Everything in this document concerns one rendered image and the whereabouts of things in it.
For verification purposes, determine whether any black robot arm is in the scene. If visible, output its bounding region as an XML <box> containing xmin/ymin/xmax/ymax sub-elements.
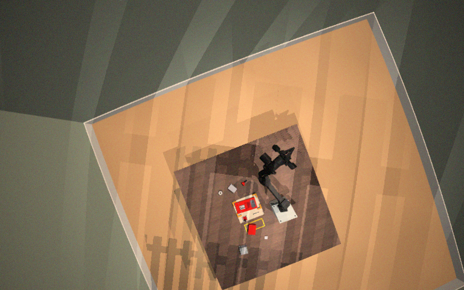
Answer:
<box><xmin>258</xmin><ymin>152</ymin><xmax>291</xmax><ymax>212</ymax></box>

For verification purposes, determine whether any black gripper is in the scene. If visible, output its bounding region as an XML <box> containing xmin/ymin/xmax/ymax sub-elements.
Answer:
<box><xmin>272</xmin><ymin>145</ymin><xmax>297</xmax><ymax>170</ymax></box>

